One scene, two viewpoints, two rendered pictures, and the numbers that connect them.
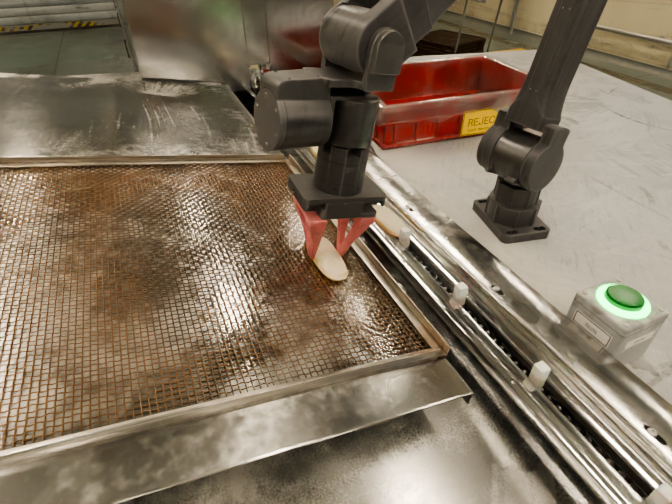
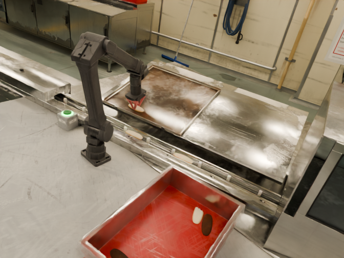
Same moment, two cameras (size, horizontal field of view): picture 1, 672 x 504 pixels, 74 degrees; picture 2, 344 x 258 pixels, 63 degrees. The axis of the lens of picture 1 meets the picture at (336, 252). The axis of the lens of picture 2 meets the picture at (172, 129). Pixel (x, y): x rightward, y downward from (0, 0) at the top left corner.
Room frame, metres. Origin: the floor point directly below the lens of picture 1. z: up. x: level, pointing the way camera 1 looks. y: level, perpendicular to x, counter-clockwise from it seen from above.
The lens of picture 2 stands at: (1.58, -0.71, 1.64)
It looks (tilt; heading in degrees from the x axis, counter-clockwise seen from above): 32 degrees down; 138
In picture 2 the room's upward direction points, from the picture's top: 10 degrees clockwise
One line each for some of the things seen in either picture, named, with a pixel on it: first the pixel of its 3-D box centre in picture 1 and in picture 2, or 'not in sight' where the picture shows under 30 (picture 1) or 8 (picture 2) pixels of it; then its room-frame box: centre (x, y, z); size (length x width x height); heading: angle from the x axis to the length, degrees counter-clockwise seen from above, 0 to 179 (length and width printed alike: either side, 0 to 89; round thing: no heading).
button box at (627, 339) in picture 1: (603, 334); (68, 122); (0.37, -0.33, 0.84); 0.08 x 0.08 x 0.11; 24
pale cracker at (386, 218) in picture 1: (388, 218); (133, 133); (0.61, -0.09, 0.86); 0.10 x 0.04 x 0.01; 24
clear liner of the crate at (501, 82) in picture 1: (439, 95); (169, 230); (1.17, -0.27, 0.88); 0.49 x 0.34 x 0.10; 109
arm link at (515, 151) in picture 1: (519, 164); (97, 132); (0.64, -0.29, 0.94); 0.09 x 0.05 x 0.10; 123
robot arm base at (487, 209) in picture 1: (513, 201); (95, 149); (0.65, -0.30, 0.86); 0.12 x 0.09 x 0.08; 12
